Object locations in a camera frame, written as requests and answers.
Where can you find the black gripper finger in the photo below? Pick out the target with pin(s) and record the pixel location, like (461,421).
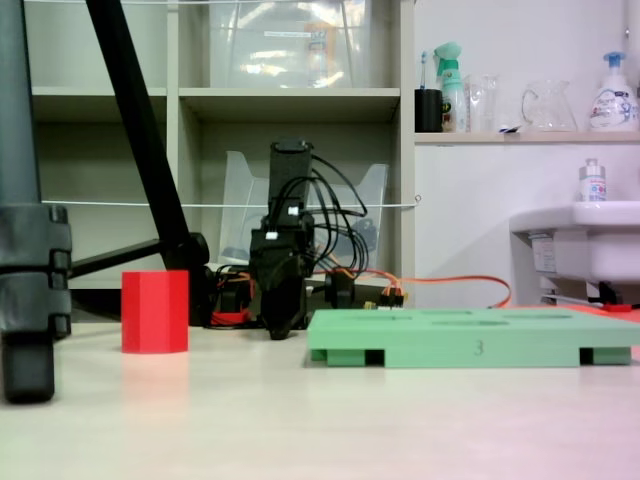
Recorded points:
(272,275)
(292,310)

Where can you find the red octagonal pillar block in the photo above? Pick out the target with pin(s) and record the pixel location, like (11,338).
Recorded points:
(155,312)

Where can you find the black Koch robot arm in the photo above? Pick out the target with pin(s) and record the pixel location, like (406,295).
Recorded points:
(290,180)

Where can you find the clear plastic file tray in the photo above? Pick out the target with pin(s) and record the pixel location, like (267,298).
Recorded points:
(240,210)

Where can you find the black motor on table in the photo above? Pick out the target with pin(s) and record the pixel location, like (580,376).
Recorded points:
(341,290)

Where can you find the red base clamp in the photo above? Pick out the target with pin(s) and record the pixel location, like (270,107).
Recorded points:
(230,317)

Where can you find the small circuit board connector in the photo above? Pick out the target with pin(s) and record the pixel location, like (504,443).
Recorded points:
(392,297)

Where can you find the black tripod brace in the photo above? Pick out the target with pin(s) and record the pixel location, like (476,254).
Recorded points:
(115,260)

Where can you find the green shape-sorting board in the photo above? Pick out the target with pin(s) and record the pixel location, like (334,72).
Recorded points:
(450,340)

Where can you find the black slanted tripod leg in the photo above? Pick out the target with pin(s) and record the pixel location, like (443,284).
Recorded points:
(145,150)

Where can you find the clear plastic storage box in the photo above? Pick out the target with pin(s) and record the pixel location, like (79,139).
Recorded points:
(280,50)

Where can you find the black cup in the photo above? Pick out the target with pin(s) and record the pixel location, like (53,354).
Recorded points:
(428,112)

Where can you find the green spray bottle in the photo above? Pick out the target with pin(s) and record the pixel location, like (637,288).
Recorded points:
(452,95)

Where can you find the blue toothbrush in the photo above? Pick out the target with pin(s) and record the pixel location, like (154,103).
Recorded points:
(424,65)

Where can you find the clear glass beaker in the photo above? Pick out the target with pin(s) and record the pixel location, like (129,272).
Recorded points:
(484,105)

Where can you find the blue white packet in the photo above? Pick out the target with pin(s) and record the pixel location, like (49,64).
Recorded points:
(509,129)

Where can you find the grey tripod leg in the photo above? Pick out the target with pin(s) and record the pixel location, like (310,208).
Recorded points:
(20,200)

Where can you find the clear glass pitcher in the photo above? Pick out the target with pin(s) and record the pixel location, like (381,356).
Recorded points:
(550,112)

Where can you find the white sink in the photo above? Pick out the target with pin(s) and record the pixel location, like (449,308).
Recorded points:
(600,240)

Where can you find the small clear sanitizer bottle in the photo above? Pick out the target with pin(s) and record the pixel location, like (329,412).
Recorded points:
(593,182)

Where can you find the red flat piece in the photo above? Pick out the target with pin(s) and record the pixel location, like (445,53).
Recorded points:
(617,307)

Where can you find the white foam soap bottle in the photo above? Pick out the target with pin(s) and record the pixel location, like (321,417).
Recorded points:
(612,105)

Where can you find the wooden wall ledge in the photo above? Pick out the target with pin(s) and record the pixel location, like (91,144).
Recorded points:
(525,138)

